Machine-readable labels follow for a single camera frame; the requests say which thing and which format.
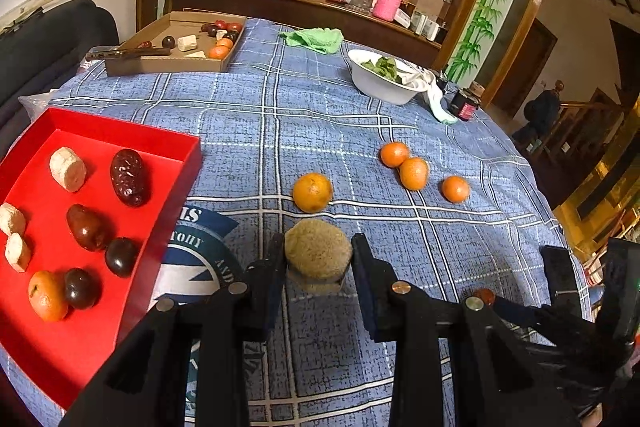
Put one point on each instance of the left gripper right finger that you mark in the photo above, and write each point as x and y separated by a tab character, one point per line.
495	380

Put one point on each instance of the black leather sofa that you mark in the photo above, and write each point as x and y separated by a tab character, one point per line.
45	51

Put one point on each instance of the smooth brown date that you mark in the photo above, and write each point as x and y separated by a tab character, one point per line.
87	227

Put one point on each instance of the small orange mandarin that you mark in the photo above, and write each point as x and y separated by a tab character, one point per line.
455	189

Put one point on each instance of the dark plum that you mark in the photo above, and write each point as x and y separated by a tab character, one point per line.
80	289
121	256

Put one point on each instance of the wooden sideboard counter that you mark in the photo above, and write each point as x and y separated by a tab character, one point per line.
356	27

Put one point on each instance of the white towel green edge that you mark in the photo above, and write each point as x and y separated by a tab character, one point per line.
430	91

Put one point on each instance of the white bowl with greens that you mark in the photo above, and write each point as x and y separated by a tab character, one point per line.
387	78

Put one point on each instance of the round beige sugarcane chunk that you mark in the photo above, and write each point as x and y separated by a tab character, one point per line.
318	255

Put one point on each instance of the blue plaid tablecloth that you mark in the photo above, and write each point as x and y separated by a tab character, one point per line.
280	112

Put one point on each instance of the black red jar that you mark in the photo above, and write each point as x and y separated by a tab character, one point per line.
466	101

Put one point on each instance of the beige sugarcane chunk back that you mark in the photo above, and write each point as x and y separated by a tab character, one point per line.
68	169

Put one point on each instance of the cardboard box tray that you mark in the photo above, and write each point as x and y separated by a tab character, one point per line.
187	41

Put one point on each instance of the large wrinkled red date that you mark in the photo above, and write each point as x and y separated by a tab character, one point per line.
130	180

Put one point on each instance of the beige sugarcane chunk front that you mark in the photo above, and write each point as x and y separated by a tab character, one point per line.
18	254

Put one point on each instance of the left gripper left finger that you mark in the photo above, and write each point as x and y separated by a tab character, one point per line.
143	382

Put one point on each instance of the green cloth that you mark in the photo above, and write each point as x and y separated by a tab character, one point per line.
320	40

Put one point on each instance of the small wrinkled red date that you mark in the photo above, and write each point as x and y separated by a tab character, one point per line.
486	295

